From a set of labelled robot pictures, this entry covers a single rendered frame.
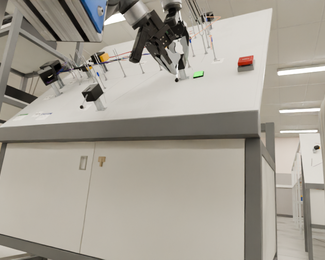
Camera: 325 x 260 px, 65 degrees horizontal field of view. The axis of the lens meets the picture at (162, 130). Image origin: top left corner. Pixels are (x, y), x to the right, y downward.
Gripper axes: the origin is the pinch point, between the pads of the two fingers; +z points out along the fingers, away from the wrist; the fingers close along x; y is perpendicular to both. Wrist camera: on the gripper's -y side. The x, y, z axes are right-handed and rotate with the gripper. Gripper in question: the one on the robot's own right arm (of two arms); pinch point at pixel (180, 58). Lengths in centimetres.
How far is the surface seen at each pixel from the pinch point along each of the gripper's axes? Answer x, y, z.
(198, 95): -7.3, -15.2, 14.7
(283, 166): -125, 1023, 428
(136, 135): 13.4, -26.1, 23.2
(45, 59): 103, 47, -25
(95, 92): 30.7, -16.4, 6.5
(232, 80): -18.7, -9.2, 12.0
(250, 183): -20, -34, 39
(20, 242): 70, -33, 58
